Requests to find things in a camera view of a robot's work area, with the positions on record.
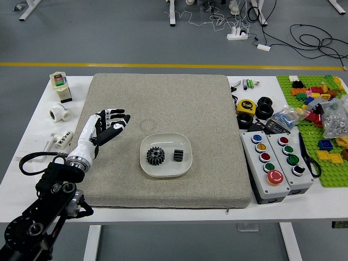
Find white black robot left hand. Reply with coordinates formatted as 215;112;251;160
66;108;132;164

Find big black gear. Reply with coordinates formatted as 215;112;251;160
146;146;166;166

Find grey five-button control box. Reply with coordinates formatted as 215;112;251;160
240;132;291;205

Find grey four-button control box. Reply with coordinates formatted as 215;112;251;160
266;133;315;196

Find white pipe piece with writing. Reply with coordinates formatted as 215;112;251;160
55;129;76;150

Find white pipe tee fitting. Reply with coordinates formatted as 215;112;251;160
48;103;73;123

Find white square dish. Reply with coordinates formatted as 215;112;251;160
140;132;193;178

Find grey-brown cushion mat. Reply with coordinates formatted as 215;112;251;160
66;73;252;209

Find white table leg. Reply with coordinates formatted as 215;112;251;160
83;225;102;261
279;222;303;261

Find white desk leg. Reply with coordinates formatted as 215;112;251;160
166;0;177;27
250;0;269;27
18;0;42;21
328;0;348;14

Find black rubber tyre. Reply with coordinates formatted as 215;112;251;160
256;104;275;120
257;96;274;107
237;113;255;129

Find yellow tape measure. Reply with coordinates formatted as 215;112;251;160
235;98;257;115

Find black flat module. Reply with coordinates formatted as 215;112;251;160
247;121;269;134

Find white power strip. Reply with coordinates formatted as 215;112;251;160
227;27;250;41

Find black digital meter panel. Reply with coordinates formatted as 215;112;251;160
265;119;291;134

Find clear bag of blue parts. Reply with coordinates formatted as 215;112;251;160
269;105;305;128

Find black scissors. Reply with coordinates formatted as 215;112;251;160
298;132;322;178

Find green brick baseplate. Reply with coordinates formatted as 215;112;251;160
276;75;348;188

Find clear bag of metal nuts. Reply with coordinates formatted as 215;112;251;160
320;95;348;139

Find white angle bracket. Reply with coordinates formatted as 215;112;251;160
43;133;58;151

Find beige switch box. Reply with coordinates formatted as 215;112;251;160
49;71;72;104

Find white floor cable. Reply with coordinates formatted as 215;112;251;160
164;5;251;34

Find black floor cable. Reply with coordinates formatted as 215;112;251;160
289;23;348;69

